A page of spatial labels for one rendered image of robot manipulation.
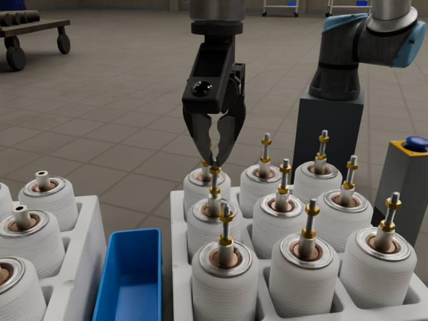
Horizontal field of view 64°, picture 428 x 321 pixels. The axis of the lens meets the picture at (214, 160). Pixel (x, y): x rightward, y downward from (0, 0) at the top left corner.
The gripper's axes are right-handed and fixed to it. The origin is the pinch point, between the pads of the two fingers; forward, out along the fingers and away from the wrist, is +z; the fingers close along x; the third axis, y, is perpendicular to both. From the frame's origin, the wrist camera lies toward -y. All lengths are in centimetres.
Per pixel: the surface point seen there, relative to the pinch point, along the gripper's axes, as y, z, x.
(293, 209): 3.3, 9.6, -13.2
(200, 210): -0.1, 9.7, 2.3
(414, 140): 20.6, 2.1, -35.3
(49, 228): -9.3, 10.3, 25.0
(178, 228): 3.3, 17.0, 7.6
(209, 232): -4.2, 10.8, -0.1
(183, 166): 62, 35, 25
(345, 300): -7.9, 17.0, -21.4
